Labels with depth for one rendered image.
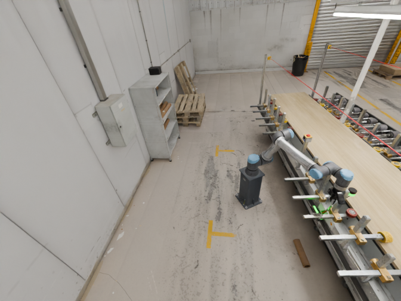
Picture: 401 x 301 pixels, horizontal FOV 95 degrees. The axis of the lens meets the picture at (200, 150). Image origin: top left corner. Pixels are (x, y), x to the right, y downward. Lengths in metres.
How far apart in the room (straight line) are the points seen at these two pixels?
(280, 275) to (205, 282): 0.86
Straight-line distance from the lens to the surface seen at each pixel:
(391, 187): 2.70
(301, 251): 2.80
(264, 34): 9.32
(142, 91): 3.26
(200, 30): 9.27
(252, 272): 2.64
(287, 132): 2.14
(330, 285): 2.85
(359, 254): 2.38
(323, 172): 1.79
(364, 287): 2.15
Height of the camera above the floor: 2.47
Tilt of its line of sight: 37 degrees down
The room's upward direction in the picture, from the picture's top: 6 degrees counter-clockwise
